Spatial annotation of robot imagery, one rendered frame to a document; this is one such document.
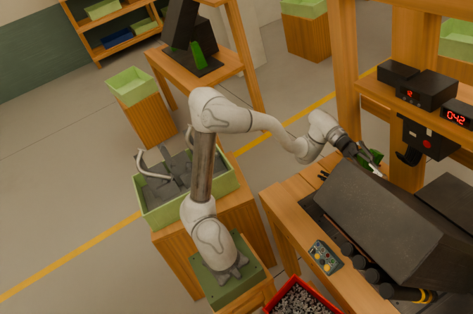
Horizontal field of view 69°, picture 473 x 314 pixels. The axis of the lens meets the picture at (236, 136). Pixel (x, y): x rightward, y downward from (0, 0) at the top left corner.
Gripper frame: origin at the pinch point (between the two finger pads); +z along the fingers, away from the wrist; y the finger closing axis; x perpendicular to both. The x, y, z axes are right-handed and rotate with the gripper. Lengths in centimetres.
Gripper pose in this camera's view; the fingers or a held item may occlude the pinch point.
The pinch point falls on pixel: (373, 172)
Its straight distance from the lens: 157.5
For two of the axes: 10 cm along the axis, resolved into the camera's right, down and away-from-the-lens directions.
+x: 7.2, 0.9, 6.9
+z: 4.9, 6.5, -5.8
